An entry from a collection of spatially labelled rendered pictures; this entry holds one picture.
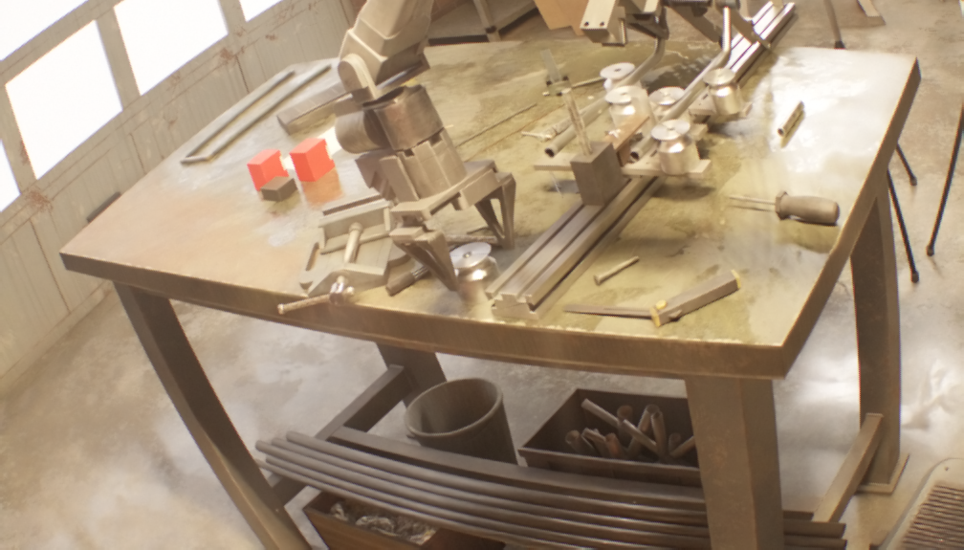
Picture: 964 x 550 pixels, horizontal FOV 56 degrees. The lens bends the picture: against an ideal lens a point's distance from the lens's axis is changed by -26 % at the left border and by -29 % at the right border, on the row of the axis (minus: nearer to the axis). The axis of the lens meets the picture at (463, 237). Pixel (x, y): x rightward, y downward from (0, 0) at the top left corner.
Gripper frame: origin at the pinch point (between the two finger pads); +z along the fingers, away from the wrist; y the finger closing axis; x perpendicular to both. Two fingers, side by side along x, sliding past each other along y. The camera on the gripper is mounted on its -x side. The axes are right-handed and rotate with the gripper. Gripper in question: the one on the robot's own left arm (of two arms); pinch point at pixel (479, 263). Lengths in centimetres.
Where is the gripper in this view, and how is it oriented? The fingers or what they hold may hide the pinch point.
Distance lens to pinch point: 127.0
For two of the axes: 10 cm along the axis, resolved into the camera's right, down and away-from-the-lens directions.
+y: -7.0, 5.1, -5.0
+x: 5.7, -0.1, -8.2
